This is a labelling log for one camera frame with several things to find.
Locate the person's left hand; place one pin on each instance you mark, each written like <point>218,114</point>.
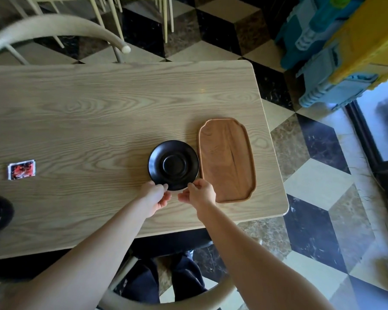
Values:
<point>152,198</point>

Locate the person's right hand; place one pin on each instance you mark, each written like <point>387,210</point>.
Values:
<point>202,193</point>

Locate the person's right thumb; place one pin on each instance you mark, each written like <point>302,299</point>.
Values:
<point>184,197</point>

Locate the person's left thumb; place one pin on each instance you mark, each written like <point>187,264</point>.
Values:
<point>161,187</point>

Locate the black ceramic saucer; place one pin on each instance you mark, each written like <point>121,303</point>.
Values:
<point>174,164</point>

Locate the person's left forearm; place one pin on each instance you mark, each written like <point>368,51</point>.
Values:
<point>84,264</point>

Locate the person's right forearm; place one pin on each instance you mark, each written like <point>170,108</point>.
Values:
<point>252,264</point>

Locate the brown wooden tray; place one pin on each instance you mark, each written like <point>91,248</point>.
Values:
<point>227,159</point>

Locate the person's legs in dark trousers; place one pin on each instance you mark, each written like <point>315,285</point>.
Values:
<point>187,277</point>

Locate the red and white packet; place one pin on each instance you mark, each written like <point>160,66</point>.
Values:
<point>21,169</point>

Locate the cream chair with thin legs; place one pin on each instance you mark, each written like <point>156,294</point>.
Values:
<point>35,9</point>
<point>114,16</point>

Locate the blue plastic toy structure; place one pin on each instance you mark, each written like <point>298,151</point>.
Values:
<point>323,77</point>

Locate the cream chair with curved back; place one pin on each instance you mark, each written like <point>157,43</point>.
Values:
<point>51,27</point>

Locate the yellow plastic toy panel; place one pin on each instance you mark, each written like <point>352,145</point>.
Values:
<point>365,38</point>

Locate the dark door frame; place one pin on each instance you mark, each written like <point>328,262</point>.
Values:
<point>365,135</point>

